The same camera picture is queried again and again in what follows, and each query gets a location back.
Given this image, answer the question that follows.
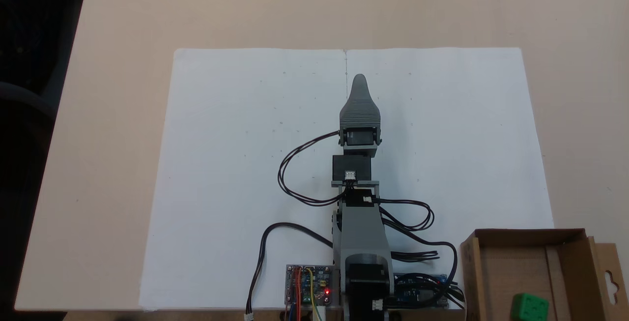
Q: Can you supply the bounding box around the blue circuit board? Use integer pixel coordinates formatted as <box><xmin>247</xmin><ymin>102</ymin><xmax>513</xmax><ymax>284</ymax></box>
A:
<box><xmin>393</xmin><ymin>273</ymin><xmax>451</xmax><ymax>309</ymax></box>

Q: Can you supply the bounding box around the black cable with white plug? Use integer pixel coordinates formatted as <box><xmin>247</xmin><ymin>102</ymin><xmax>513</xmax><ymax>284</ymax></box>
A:
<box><xmin>244</xmin><ymin>222</ymin><xmax>338</xmax><ymax>321</ymax></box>

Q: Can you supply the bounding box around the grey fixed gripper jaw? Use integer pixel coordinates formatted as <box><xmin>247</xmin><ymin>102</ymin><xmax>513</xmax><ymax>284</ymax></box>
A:
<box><xmin>339</xmin><ymin>73</ymin><xmax>383</xmax><ymax>131</ymax></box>

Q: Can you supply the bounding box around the red jumper wire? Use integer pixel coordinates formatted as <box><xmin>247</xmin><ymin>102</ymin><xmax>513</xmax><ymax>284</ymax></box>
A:
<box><xmin>291</xmin><ymin>267</ymin><xmax>302</xmax><ymax>321</ymax></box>

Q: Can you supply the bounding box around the green die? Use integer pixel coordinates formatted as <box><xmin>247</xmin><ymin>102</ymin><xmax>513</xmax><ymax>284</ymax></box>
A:
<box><xmin>510</xmin><ymin>292</ymin><xmax>549</xmax><ymax>321</ymax></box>

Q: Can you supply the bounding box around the yellow jumper wire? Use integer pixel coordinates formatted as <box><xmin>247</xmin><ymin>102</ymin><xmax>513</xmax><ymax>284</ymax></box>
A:
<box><xmin>305</xmin><ymin>267</ymin><xmax>324</xmax><ymax>321</ymax></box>

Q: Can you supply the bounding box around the brown cardboard box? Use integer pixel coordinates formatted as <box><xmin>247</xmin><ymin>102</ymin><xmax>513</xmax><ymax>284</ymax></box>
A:
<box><xmin>459</xmin><ymin>228</ymin><xmax>621</xmax><ymax>321</ymax></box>

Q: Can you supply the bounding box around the white paper sheet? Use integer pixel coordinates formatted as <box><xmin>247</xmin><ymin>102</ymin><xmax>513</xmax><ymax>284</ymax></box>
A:
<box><xmin>139</xmin><ymin>47</ymin><xmax>556</xmax><ymax>312</ymax></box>

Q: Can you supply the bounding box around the black motor cable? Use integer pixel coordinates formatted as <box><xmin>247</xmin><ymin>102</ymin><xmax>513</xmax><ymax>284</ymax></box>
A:
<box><xmin>386</xmin><ymin>228</ymin><xmax>466</xmax><ymax>309</ymax></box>
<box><xmin>377</xmin><ymin>198</ymin><xmax>436</xmax><ymax>232</ymax></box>
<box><xmin>277</xmin><ymin>132</ymin><xmax>345</xmax><ymax>207</ymax></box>

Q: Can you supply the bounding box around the circuit board with coloured wires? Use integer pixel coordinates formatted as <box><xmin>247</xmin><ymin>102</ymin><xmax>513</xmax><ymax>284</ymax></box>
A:
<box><xmin>285</xmin><ymin>264</ymin><xmax>340</xmax><ymax>308</ymax></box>

